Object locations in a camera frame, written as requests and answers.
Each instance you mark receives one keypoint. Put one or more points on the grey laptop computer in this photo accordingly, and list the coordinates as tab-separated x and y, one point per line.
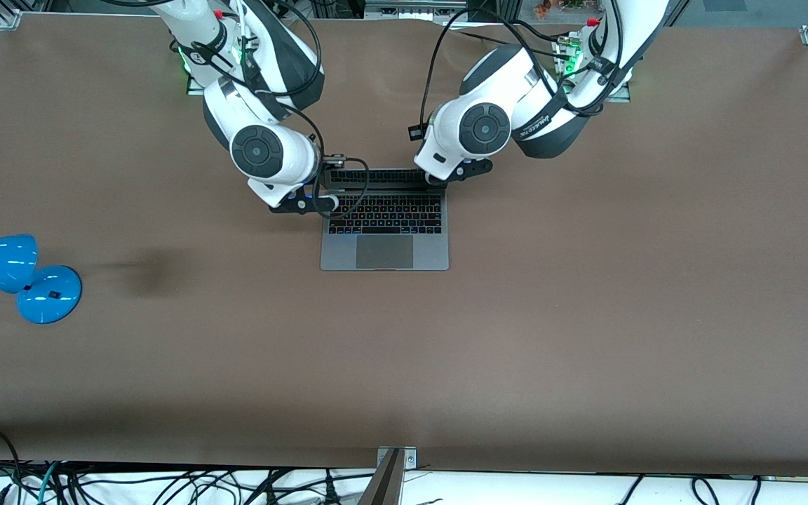
383	245

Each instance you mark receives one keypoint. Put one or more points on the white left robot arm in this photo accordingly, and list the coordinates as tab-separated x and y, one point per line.
485	130

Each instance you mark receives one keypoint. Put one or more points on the brown table cover sheet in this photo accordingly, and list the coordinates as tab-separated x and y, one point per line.
586	315

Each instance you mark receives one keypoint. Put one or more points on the grey metal control box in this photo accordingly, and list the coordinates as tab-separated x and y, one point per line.
414	10

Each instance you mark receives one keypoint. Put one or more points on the orange background object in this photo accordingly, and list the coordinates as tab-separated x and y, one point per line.
544	8

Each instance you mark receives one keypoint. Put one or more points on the blue desk lamp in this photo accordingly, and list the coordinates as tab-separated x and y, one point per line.
50	294

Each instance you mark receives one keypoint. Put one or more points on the small metal corner bracket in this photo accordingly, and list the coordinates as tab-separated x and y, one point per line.
409	459

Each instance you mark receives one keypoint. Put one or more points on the aluminium profile post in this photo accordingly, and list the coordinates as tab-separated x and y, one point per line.
383	487

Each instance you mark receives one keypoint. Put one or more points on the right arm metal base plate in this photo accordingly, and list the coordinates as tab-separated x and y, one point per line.
193	88

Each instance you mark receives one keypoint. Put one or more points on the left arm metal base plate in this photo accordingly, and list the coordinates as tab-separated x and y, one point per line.
623	95

